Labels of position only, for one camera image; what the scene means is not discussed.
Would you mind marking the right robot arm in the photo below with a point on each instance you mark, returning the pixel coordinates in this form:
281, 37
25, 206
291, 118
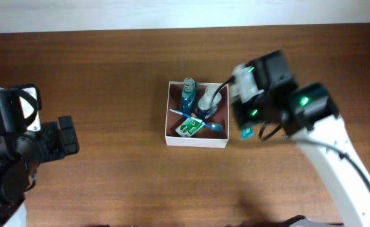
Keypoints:
318, 129

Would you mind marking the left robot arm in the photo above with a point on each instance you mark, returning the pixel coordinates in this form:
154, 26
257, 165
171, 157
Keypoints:
25, 144

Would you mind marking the white cardboard box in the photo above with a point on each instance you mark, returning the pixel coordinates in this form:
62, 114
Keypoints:
205, 137

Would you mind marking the green toothpaste tube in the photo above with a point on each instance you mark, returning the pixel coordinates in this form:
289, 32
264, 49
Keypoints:
247, 132

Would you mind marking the clear soap pump bottle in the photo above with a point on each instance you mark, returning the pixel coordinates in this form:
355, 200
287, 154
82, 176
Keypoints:
208, 103

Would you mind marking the blue white toothbrush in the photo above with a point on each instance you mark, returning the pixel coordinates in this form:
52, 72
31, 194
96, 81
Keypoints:
213, 126

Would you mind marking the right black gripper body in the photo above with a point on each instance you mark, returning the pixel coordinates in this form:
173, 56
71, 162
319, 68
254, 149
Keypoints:
240, 114

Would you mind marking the green soap bar box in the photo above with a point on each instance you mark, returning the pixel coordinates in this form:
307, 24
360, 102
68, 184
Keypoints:
188, 128

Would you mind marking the teal mouthwash bottle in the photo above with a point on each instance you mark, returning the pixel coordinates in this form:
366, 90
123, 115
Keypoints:
188, 95

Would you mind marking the blue disposable razor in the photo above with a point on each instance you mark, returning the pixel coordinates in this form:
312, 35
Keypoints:
286, 136

